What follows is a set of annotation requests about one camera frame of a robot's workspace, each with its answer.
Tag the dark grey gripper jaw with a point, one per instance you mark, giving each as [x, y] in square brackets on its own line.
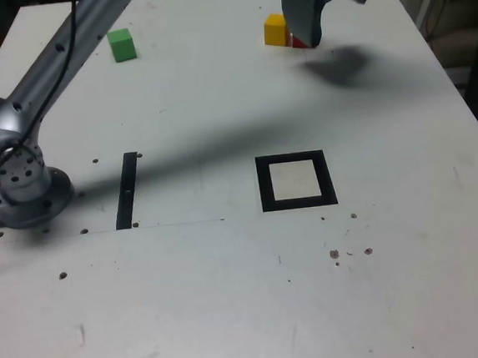
[301, 10]

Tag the red cube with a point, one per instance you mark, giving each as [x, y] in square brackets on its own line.
[297, 42]

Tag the yellow cube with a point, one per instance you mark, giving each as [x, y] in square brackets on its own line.
[274, 31]

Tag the green cube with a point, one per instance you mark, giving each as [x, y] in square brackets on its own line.
[122, 47]

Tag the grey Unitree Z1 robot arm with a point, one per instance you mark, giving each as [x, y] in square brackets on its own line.
[45, 66]

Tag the black tape square outline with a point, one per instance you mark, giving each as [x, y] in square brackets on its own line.
[264, 185]

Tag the black tape strip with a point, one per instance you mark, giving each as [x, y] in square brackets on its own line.
[124, 189]

